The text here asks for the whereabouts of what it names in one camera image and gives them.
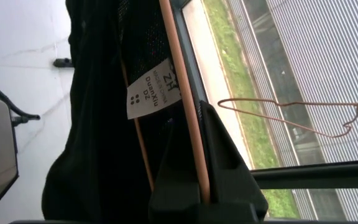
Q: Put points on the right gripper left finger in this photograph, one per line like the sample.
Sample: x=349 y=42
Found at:
x=176 y=193

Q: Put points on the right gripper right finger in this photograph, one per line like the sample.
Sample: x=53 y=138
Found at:
x=232 y=180

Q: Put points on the black garment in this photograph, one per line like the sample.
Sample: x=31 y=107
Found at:
x=98 y=124

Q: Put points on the pink clothes hanger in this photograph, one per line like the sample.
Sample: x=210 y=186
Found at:
x=319 y=104
x=182 y=77

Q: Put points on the black clothes rack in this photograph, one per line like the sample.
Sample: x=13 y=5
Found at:
x=322 y=174

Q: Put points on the window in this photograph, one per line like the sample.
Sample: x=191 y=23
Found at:
x=191 y=62

